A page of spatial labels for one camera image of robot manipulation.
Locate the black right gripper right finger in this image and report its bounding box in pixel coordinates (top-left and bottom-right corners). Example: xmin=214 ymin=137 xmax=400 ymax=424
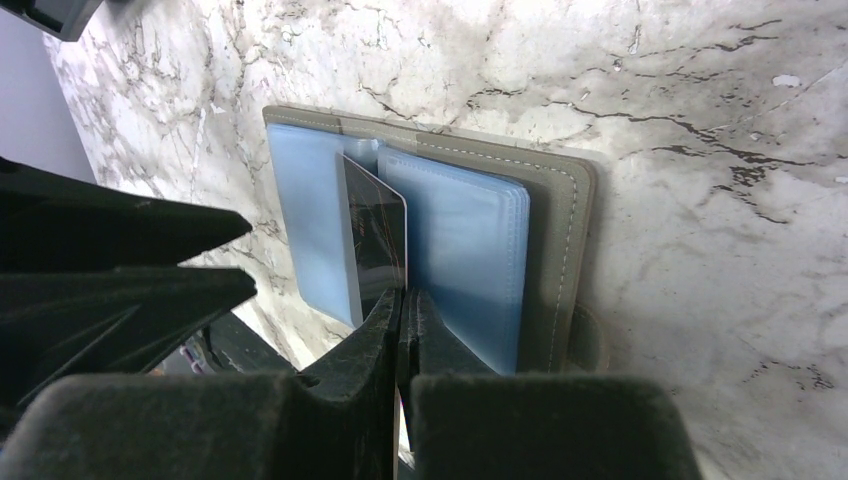
xmin=400 ymin=289 xmax=701 ymax=479

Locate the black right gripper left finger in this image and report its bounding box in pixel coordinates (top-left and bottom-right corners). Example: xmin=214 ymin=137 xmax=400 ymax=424
xmin=1 ymin=290 xmax=403 ymax=479

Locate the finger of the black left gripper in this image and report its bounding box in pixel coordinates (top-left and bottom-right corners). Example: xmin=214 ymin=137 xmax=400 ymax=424
xmin=1 ymin=267 xmax=256 ymax=410
xmin=1 ymin=159 xmax=252 ymax=273

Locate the grey card holder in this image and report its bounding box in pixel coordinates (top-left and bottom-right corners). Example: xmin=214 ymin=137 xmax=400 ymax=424
xmin=263 ymin=106 xmax=609 ymax=375

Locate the black card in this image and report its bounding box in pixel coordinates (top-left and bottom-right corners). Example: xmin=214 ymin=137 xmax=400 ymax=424
xmin=343 ymin=157 xmax=408 ymax=317

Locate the black left bin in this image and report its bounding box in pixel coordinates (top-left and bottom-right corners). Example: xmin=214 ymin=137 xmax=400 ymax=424
xmin=1 ymin=0 xmax=103 ymax=42

